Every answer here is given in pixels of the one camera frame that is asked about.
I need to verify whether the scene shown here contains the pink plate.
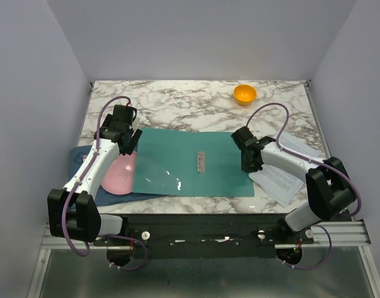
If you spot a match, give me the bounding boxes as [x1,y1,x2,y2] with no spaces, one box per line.
[101,151,137,196]

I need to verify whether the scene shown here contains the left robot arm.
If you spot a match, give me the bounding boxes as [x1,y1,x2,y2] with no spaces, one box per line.
[47,105,142,245]

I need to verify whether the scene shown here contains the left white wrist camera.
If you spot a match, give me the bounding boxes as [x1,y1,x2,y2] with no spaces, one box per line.
[132,109,143,130]

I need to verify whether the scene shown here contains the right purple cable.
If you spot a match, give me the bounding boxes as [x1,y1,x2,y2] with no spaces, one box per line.
[247,102,363,270]

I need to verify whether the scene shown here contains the aluminium rail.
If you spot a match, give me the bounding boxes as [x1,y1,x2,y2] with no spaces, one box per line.
[40,221,371,250]

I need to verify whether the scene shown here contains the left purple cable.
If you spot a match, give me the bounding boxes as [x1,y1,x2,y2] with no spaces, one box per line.
[61,96,148,271]

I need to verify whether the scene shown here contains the teal folder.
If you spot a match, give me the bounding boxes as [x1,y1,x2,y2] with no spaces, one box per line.
[133,128,255,197]

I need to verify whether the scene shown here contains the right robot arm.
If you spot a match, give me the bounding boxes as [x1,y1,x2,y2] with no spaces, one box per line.
[231,127,358,243]

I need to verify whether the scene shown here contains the orange bowl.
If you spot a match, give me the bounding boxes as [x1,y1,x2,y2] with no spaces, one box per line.
[233,84,258,106]

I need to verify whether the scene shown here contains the blue letter placemat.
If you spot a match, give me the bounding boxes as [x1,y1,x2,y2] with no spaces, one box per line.
[65,145,166,215]

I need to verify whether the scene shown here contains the black mounting base bar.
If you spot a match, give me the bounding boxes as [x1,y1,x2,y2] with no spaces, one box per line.
[94,214,314,259]

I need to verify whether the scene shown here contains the purple cable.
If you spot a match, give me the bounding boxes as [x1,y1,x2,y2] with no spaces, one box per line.
[61,96,148,271]
[247,102,363,270]

